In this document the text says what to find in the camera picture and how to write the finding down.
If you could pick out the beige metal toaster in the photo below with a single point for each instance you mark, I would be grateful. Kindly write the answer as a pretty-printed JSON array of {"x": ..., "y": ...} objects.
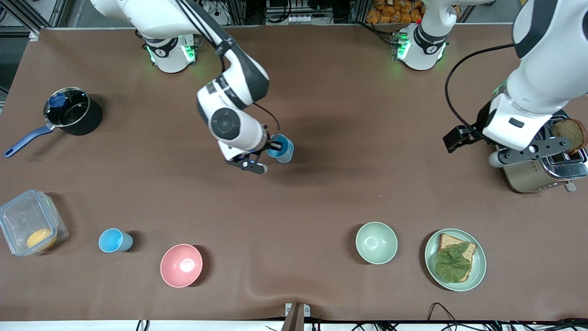
[{"x": 528, "y": 179}]

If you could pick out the small white power strip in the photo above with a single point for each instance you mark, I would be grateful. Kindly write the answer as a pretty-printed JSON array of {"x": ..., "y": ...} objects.
[{"x": 299, "y": 19}]

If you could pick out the brown bread slice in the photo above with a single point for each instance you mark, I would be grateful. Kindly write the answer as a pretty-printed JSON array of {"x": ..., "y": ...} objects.
[{"x": 446, "y": 240}]

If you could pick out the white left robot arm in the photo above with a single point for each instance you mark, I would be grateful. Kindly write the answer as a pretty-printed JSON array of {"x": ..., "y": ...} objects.
[{"x": 546, "y": 69}]

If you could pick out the brown toast slice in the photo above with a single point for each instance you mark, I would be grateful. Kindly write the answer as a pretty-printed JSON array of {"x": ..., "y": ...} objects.
[{"x": 572, "y": 133}]

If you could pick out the clear plastic food container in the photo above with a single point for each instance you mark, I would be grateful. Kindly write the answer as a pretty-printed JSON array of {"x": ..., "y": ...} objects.
[{"x": 20, "y": 214}]

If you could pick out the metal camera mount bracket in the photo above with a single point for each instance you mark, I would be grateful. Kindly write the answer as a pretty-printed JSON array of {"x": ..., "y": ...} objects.
[{"x": 297, "y": 317}]

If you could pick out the orange round fruit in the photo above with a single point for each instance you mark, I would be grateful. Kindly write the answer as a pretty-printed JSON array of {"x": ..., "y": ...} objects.
[{"x": 39, "y": 238}]

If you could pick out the aluminium frame rail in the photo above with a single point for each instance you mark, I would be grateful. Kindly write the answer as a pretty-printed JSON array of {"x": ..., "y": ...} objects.
[{"x": 46, "y": 11}]

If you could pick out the pale green bowl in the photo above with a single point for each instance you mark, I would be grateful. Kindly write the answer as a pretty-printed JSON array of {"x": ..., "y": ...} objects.
[{"x": 376, "y": 242}]

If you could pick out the white power strip with plugs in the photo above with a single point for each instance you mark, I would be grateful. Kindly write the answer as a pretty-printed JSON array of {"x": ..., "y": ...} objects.
[{"x": 216, "y": 16}]

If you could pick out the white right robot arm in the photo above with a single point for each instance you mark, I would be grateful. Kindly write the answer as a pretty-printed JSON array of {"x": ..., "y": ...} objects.
[{"x": 239, "y": 78}]

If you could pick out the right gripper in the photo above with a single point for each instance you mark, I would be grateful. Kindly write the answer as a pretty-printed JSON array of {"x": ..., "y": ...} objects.
[{"x": 267, "y": 141}]

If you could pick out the pink bowl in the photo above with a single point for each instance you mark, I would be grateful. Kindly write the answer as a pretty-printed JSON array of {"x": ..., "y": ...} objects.
[{"x": 181, "y": 265}]

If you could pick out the glass pot lid blue knob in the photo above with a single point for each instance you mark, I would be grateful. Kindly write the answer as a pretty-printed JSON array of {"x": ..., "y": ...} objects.
[{"x": 73, "y": 112}]

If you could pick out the green lettuce leaf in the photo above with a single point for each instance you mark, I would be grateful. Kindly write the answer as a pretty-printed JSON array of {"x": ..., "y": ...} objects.
[{"x": 452, "y": 264}]

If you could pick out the orange snack bag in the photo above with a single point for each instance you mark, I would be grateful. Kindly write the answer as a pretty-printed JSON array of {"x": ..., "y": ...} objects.
[{"x": 390, "y": 11}]

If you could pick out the blue plastic cup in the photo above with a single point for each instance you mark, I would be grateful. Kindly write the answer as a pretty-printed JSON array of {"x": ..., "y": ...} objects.
[
  {"x": 112, "y": 240},
  {"x": 285, "y": 156}
]

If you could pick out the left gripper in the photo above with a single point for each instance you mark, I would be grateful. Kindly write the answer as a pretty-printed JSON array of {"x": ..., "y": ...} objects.
[{"x": 481, "y": 121}]

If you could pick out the pale green plate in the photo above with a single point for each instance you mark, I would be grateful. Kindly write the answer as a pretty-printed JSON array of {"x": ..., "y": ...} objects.
[{"x": 478, "y": 271}]

